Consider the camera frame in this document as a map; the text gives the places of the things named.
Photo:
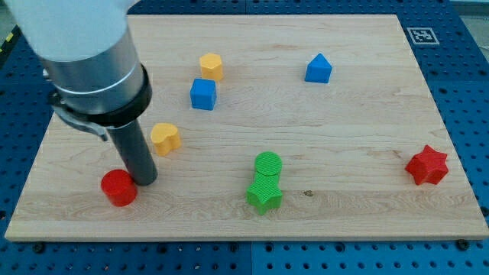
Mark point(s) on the black flange with metal clamp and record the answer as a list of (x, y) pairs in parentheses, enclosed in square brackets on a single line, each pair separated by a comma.
[(96, 124)]

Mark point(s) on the white fiducial marker tag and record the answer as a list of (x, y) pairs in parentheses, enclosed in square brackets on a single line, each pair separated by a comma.
[(422, 36)]

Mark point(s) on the yellow heart block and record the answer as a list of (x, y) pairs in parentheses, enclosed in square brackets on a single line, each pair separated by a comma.
[(165, 137)]

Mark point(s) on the light wooden board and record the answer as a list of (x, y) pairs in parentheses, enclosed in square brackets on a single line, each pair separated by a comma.
[(344, 144)]

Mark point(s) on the red star block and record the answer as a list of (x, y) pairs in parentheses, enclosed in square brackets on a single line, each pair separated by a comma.
[(428, 166)]

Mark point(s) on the blue triangle block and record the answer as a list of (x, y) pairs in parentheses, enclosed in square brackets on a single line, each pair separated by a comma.
[(319, 70)]

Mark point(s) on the yellow hexagon block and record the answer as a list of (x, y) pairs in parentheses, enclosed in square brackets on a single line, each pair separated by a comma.
[(211, 66)]

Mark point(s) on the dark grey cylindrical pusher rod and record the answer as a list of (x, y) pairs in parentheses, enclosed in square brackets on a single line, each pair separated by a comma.
[(132, 147)]

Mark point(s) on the blue cube block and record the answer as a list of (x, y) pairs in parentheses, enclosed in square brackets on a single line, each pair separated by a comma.
[(203, 94)]

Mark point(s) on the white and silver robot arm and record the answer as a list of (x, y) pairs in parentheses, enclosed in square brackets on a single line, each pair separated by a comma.
[(101, 87)]

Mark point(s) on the green cylinder block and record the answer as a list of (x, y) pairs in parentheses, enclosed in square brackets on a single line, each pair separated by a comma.
[(268, 164)]

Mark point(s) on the red cylinder block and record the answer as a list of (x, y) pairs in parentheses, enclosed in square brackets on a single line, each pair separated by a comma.
[(119, 188)]

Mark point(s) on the green star block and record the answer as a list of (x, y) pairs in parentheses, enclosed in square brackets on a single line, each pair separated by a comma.
[(264, 193)]

